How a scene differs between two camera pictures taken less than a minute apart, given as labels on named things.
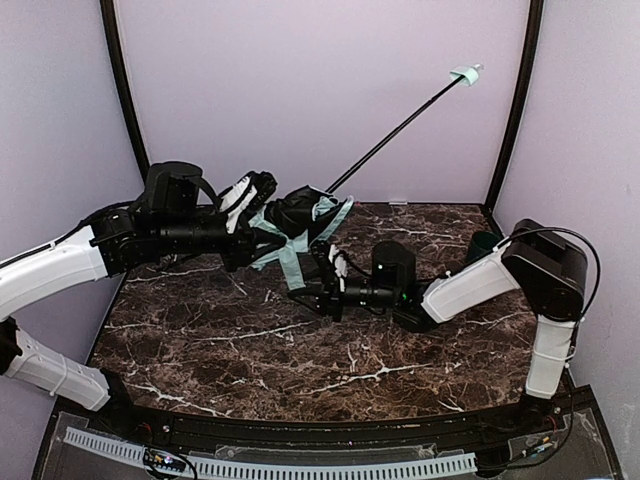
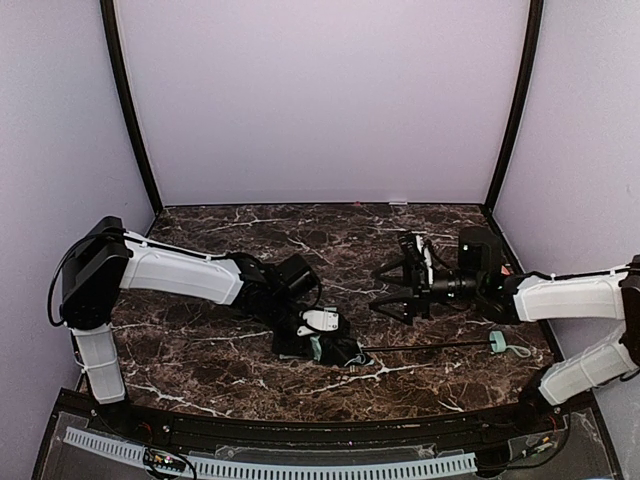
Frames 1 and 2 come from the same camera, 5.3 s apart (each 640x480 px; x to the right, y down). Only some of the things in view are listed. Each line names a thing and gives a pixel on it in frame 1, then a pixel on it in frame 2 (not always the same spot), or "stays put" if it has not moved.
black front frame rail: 91,412 stays put
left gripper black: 246,240 to 304,343
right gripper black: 329,288 to 415,283
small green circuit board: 163,459 stays put
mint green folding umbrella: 295,219 to 340,347
